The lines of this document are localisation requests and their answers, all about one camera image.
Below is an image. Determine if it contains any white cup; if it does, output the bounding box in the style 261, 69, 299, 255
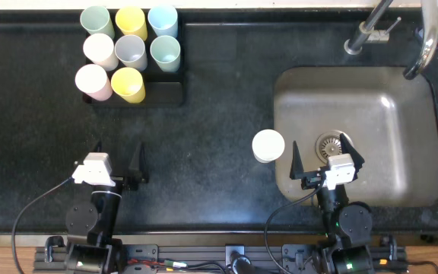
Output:
251, 129, 286, 164

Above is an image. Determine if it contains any black tray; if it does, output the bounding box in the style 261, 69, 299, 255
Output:
81, 9, 185, 107

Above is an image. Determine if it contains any pink cup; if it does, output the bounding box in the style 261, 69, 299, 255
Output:
75, 63, 114, 102

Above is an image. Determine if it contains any steel sink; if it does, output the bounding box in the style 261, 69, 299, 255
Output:
273, 65, 438, 209

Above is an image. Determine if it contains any cream cup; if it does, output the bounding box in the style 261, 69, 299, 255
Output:
82, 33, 120, 72

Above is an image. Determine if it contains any blue cup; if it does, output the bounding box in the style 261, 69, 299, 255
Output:
147, 4, 179, 38

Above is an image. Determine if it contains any mounting rail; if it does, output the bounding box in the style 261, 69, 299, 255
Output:
32, 234, 438, 274

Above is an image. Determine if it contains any steel tap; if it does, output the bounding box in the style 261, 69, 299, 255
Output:
343, 0, 438, 81

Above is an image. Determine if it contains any grey cup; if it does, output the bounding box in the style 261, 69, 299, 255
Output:
114, 34, 148, 72

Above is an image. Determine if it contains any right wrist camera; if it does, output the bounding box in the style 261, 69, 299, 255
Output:
319, 153, 357, 191

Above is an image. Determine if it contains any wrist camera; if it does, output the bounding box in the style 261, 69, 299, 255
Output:
71, 151, 116, 187
319, 153, 357, 191

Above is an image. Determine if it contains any yellow cup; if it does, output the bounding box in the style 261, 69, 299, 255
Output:
114, 5, 149, 41
110, 67, 147, 104

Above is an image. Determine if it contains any black cable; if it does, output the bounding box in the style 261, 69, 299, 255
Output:
263, 182, 325, 274
11, 177, 75, 274

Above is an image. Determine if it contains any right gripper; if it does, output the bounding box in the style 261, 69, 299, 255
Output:
289, 132, 366, 190

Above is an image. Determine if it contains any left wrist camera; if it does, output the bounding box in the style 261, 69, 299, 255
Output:
71, 151, 116, 187

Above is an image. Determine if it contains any green cup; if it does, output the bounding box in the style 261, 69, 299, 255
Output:
149, 34, 182, 73
79, 5, 116, 40

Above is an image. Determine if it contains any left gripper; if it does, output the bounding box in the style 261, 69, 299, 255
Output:
93, 140, 151, 191

